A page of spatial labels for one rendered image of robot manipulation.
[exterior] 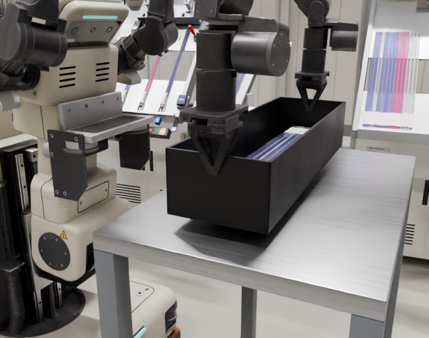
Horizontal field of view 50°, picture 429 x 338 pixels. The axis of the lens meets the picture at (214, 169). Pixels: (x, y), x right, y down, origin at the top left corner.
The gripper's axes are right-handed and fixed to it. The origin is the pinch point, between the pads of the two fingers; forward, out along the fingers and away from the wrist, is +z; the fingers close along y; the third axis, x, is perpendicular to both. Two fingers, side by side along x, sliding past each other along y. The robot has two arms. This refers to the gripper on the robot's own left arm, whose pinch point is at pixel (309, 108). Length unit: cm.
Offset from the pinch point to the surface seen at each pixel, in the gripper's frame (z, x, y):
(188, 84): 9, 75, 73
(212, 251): 11, -2, -61
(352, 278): 10, -22, -60
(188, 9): -24, 87, 95
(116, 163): 60, 130, 88
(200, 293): 93, 50, 39
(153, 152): 50, 106, 90
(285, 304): 92, 14, 46
